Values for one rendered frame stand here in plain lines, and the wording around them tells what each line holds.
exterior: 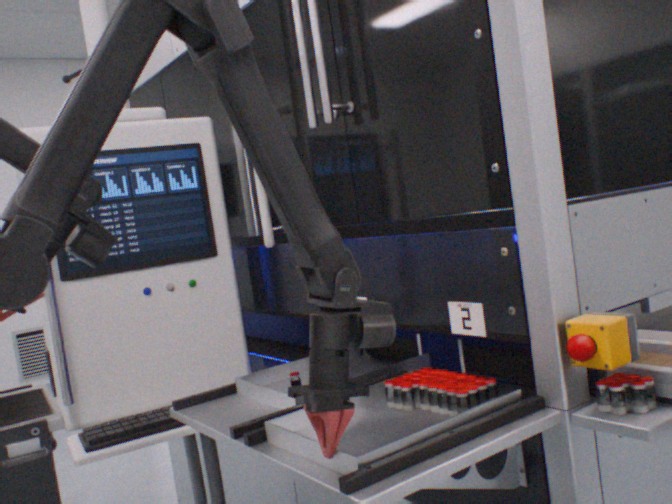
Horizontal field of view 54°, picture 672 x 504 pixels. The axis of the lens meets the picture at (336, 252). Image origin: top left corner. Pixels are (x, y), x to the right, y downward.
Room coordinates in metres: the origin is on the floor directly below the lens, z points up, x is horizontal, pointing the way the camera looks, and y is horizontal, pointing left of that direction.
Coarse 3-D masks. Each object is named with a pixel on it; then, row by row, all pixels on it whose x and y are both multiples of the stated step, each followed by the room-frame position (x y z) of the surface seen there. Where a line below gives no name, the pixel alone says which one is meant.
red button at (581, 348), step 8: (576, 336) 0.95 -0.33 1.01; (584, 336) 0.95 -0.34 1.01; (568, 344) 0.96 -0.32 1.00; (576, 344) 0.94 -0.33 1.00; (584, 344) 0.94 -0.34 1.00; (592, 344) 0.94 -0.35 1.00; (568, 352) 0.96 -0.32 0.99; (576, 352) 0.94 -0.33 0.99; (584, 352) 0.94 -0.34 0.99; (592, 352) 0.94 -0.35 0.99; (576, 360) 0.95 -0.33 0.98; (584, 360) 0.94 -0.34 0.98
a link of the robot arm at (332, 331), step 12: (312, 312) 0.93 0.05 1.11; (324, 312) 0.90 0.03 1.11; (336, 312) 0.91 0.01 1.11; (348, 312) 0.92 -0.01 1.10; (360, 312) 0.93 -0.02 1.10; (312, 324) 0.91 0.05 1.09; (324, 324) 0.90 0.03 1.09; (336, 324) 0.90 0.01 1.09; (348, 324) 0.92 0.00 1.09; (312, 336) 0.91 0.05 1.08; (324, 336) 0.90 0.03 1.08; (336, 336) 0.90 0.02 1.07; (348, 336) 0.92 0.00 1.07; (324, 348) 0.89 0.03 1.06; (336, 348) 0.90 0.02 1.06
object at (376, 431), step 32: (384, 384) 1.22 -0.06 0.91; (288, 416) 1.10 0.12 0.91; (384, 416) 1.11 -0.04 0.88; (416, 416) 1.09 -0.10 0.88; (448, 416) 1.07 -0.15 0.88; (480, 416) 1.00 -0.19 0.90; (288, 448) 1.02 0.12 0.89; (320, 448) 0.94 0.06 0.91; (352, 448) 0.98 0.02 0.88; (384, 448) 0.89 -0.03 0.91
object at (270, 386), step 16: (352, 352) 1.59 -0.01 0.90; (272, 368) 1.47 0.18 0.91; (288, 368) 1.49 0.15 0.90; (304, 368) 1.51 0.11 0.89; (352, 368) 1.49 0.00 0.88; (368, 368) 1.47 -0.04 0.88; (384, 368) 1.32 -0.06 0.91; (400, 368) 1.35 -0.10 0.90; (416, 368) 1.37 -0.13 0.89; (240, 384) 1.40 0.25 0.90; (256, 384) 1.33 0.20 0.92; (272, 384) 1.45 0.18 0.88; (288, 384) 1.43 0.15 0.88; (304, 384) 1.41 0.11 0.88; (272, 400) 1.28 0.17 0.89; (288, 400) 1.22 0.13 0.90
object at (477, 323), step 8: (448, 304) 1.21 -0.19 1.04; (456, 304) 1.19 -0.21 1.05; (464, 304) 1.17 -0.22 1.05; (472, 304) 1.16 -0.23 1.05; (480, 304) 1.14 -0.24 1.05; (456, 312) 1.19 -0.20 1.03; (464, 312) 1.17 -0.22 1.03; (472, 312) 1.16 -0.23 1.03; (480, 312) 1.14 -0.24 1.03; (456, 320) 1.19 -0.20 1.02; (472, 320) 1.16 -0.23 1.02; (480, 320) 1.14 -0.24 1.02; (456, 328) 1.20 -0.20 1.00; (472, 328) 1.16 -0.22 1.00; (480, 328) 1.15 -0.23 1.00
